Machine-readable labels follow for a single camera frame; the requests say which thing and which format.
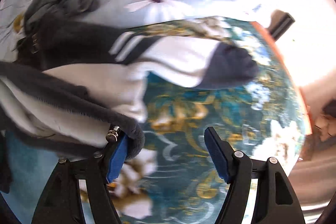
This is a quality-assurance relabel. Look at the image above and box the teal floral bed blanket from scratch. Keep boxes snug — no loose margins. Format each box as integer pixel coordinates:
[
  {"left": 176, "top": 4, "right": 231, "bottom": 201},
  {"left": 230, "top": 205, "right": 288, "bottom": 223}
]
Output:
[{"left": 1, "top": 15, "right": 309, "bottom": 223}]

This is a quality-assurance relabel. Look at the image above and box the black and cream fleece jacket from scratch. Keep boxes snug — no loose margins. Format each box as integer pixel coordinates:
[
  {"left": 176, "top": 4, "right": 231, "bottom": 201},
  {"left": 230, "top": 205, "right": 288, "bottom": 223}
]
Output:
[{"left": 0, "top": 13, "right": 261, "bottom": 195}]

